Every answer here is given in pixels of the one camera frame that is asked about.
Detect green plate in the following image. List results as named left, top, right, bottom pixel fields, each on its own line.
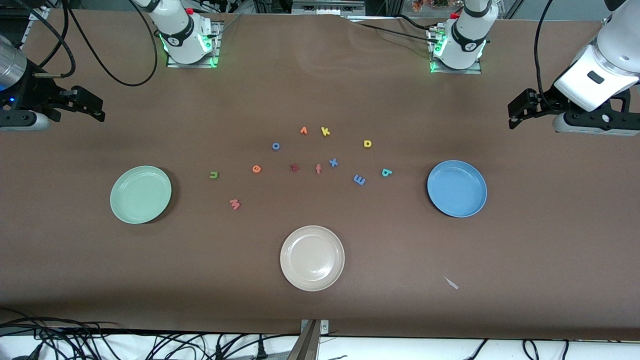
left=110, top=165, right=172, bottom=224

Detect blue plate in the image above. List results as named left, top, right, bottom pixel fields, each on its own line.
left=427, top=160, right=488, bottom=218

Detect orange patterned object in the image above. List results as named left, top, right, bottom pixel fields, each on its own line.
left=412, top=0, right=451, bottom=12

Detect beige plate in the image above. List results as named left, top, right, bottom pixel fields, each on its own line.
left=280, top=225, right=345, bottom=292

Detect grey table support strut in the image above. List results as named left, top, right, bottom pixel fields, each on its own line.
left=286, top=320, right=321, bottom=360

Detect black cable with plug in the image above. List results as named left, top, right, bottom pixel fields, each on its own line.
left=9, top=0, right=76, bottom=78

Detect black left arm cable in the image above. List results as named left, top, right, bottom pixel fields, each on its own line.
left=533, top=0, right=557, bottom=102

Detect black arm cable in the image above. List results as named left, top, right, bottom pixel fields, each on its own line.
left=533, top=0, right=557, bottom=102
left=64, top=0, right=159, bottom=87

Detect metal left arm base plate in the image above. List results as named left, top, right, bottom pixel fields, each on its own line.
left=429, top=27, right=483, bottom=75

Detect aluminium frame profile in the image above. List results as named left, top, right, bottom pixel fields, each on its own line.
left=20, top=6, right=51, bottom=48

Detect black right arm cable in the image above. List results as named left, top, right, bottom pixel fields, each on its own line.
left=64, top=0, right=159, bottom=87

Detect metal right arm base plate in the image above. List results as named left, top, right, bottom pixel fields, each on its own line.
left=166, top=20, right=221, bottom=68

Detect black base cable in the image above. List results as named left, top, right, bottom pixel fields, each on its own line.
left=350, top=14, right=441, bottom=43

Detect grey metal frame bar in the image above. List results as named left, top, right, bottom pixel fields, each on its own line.
left=291, top=0, right=366, bottom=16

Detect tangled black floor cables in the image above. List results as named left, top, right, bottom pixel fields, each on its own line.
left=0, top=307, right=301, bottom=360

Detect metal table edge bracket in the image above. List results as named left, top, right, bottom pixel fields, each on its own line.
left=300, top=319, right=330, bottom=335

